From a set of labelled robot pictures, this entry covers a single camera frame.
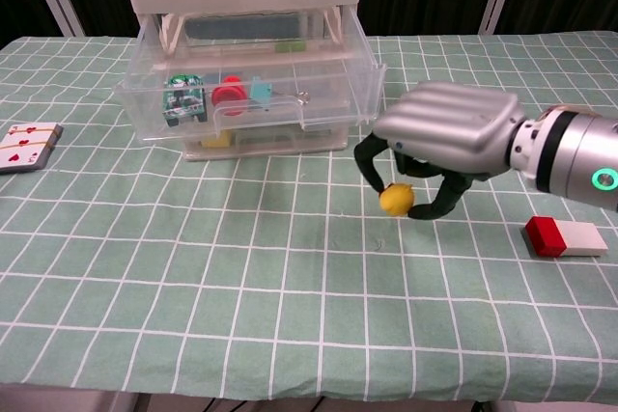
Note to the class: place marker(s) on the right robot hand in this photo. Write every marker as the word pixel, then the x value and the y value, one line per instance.
pixel 454 127

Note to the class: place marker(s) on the small yellow lemon toy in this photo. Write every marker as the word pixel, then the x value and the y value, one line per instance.
pixel 397 200

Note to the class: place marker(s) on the clear plastic compartment box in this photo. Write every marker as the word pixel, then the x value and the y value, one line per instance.
pixel 328 93

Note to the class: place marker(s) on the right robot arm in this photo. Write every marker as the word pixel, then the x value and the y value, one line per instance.
pixel 574 151

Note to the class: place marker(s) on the red and white block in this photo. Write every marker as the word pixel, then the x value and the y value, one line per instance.
pixel 555 238

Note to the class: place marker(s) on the small green strip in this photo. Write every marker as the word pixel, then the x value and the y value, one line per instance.
pixel 289 47

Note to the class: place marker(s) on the teal binder clip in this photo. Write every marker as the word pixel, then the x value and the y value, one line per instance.
pixel 261 91

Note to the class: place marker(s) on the red plastic cap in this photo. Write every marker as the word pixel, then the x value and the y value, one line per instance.
pixel 229 93

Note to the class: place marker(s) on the yellow block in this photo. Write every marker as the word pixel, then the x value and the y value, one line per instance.
pixel 216 142

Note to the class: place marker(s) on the green checked tablecloth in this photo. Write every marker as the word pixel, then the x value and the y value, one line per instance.
pixel 241 286

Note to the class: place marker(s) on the green circuit board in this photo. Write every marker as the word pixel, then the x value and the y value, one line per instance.
pixel 183 101

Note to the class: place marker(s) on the playing card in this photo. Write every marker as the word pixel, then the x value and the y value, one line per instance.
pixel 24 146

